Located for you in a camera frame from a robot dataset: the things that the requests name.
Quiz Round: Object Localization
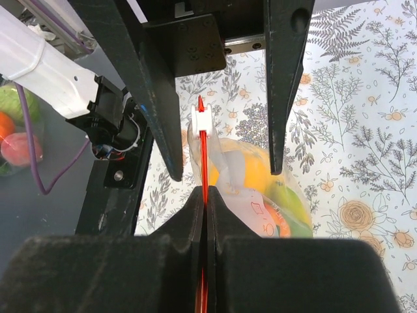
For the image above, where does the clear zip top bag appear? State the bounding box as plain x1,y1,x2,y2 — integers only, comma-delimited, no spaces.
188,98,312,238

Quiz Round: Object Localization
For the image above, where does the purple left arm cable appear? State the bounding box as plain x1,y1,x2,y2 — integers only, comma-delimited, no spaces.
12,0,95,196

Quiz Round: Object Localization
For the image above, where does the grey aluminium frame rail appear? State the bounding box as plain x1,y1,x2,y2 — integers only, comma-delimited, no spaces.
20,0,96,54

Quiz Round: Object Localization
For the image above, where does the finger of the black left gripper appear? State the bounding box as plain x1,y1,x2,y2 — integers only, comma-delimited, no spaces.
264,0,315,175
70,0,183,181

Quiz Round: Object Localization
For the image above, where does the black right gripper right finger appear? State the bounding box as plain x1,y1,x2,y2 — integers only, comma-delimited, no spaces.
207,187,400,312

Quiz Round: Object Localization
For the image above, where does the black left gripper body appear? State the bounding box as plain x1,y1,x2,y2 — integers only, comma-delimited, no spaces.
128,0,266,77

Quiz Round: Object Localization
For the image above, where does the yellow fake bell pepper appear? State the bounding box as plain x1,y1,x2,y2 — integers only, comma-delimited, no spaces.
208,138,295,198

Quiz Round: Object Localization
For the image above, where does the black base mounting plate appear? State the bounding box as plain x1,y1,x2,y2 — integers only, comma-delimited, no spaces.
75,130,153,236

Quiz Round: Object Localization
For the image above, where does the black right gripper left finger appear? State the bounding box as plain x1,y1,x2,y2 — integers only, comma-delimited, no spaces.
1,187,203,312

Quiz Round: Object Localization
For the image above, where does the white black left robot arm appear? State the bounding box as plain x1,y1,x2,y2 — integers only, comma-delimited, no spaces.
1,1,314,181

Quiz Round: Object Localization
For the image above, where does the floral table mat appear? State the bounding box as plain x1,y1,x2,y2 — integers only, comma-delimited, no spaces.
135,1,416,312

